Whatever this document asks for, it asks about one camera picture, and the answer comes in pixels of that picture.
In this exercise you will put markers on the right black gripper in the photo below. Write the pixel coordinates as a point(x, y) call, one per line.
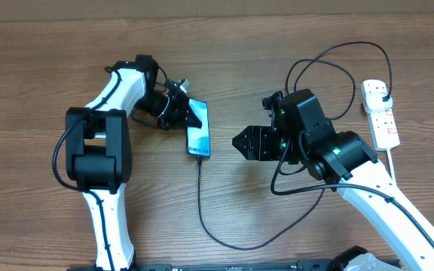
point(257, 138)

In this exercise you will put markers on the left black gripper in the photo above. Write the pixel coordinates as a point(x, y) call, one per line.
point(177, 119)

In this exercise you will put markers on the blue Samsung Galaxy smartphone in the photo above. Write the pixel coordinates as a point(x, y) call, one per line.
point(198, 139)

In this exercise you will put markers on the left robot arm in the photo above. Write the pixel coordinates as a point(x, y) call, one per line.
point(98, 150)

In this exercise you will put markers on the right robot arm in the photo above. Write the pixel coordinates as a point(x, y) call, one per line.
point(341, 161)

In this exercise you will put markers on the white USB charger plug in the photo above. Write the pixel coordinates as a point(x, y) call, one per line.
point(374, 103)

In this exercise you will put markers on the white power strip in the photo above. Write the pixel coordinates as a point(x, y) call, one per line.
point(384, 134)

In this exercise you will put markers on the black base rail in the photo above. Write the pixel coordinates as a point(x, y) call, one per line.
point(300, 265)

